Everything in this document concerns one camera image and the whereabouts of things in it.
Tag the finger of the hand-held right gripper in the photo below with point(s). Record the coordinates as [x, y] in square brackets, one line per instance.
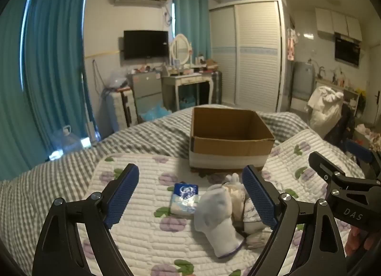
[358, 151]
[324, 170]

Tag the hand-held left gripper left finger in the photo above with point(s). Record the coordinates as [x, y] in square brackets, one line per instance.
[120, 197]

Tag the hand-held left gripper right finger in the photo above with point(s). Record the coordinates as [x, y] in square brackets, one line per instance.
[259, 197]

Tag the patterned pale sock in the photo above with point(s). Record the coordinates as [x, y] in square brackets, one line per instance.
[253, 219]

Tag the beige sock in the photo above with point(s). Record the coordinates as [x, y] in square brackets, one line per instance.
[235, 201]

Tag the white plush toy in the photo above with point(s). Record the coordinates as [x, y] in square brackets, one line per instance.
[233, 178]

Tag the small white sock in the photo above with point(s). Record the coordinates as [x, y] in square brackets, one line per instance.
[257, 238]

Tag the brown cardboard box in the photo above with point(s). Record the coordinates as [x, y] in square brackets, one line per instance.
[229, 148]

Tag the blue tissue packet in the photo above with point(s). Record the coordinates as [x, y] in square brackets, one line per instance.
[184, 197]

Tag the person's right hand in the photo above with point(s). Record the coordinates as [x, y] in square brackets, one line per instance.
[358, 240]

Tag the dark jacket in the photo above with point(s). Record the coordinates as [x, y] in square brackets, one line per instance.
[342, 127]

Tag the floral white quilt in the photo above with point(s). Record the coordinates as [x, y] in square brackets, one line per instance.
[143, 234]

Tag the white clothes bundle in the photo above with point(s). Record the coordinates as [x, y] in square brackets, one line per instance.
[324, 109]

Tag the yellow flowers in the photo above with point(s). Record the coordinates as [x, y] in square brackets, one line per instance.
[360, 92]

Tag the clear water jug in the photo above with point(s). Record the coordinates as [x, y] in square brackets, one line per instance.
[67, 142]

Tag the white suitcase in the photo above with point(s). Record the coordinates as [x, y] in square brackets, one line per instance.
[119, 109]

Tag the grey washing machine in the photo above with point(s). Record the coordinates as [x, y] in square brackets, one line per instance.
[303, 81]

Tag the blue plastic bag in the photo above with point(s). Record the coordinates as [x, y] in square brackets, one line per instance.
[154, 113]

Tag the black range hood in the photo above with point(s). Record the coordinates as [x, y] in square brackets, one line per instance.
[346, 51]

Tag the grey mini fridge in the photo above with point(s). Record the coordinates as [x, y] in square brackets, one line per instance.
[147, 88]

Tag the clear plastic bag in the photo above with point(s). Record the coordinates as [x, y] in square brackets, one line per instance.
[116, 79]

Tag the dark striped suitcase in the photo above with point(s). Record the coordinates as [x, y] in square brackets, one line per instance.
[217, 87]

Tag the hanging pink clothes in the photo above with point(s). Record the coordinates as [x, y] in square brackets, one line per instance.
[291, 43]

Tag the white dressing table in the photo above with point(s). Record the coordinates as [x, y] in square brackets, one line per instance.
[184, 79]

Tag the white sliding wardrobe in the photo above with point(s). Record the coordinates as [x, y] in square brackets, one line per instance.
[253, 55]

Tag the wide teal curtain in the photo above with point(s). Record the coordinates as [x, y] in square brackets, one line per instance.
[50, 70]

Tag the white oval mirror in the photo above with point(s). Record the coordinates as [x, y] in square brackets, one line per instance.
[181, 48]

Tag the narrow teal curtain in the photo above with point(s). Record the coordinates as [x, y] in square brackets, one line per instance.
[190, 14]

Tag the white wall cabinets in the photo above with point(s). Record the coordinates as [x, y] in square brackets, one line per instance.
[336, 23]

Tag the black wall television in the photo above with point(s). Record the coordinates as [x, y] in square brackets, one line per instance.
[145, 44]

